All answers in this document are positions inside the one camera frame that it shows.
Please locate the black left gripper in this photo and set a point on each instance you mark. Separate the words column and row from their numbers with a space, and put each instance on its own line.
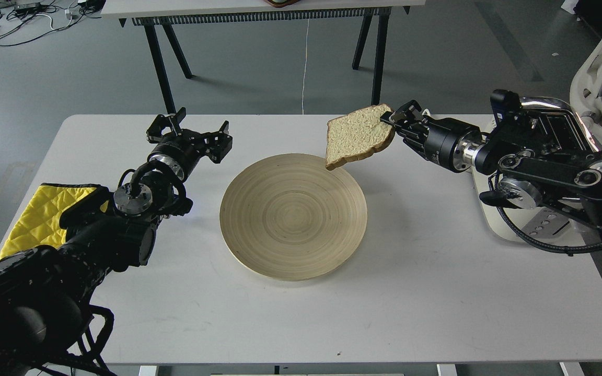
column 181, row 150

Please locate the round bamboo plate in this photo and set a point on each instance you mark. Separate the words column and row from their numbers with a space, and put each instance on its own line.
column 288, row 218

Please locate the slice of bread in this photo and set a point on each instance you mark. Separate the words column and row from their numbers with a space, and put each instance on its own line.
column 357, row 135

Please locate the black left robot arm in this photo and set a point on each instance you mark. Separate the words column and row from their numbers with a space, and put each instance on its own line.
column 46, row 316

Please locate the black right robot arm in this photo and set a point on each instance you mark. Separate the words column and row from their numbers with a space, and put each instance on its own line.
column 539, row 154

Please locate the white office chair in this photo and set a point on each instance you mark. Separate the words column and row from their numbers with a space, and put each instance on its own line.
column 601, row 78

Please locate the yellow quilted cloth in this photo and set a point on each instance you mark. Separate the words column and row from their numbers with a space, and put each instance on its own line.
column 39, row 223

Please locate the chrome white toaster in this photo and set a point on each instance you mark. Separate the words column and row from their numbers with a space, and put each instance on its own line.
column 543, row 223

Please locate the brown object on back table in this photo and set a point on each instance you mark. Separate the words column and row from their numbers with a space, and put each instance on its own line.
column 280, row 3

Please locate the white table with black legs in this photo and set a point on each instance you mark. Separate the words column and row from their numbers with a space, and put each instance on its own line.
column 166, row 14

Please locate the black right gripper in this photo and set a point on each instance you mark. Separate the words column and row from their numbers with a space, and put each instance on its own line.
column 440, row 141

